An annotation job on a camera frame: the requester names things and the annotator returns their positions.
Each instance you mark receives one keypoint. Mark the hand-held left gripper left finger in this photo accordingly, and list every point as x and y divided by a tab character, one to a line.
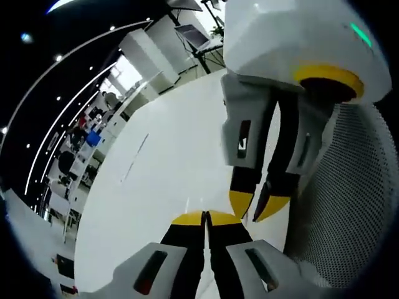
162	271

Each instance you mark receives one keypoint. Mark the black tripod stand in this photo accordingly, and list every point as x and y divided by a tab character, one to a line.
215	12

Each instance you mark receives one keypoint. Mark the dark hanging screen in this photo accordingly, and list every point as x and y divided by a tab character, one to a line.
184	4

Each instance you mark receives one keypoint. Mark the row of white desks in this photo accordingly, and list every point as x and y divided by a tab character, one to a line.
84	155

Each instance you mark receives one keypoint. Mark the white square pillar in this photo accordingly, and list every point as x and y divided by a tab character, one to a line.
149	62

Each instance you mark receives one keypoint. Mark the blue storage box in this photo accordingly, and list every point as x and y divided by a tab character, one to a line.
92	139

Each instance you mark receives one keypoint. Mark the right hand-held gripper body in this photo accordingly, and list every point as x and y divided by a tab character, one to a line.
296	40

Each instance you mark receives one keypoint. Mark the grey mesh office chair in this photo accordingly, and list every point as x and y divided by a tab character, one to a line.
346	187

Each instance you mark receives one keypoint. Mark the green potted plant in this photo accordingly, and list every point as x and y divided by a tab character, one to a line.
215	31

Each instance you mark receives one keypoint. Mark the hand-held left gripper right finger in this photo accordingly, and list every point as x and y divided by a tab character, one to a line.
246	271

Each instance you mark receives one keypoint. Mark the bright ceiling light strip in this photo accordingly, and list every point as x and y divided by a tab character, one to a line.
60	4

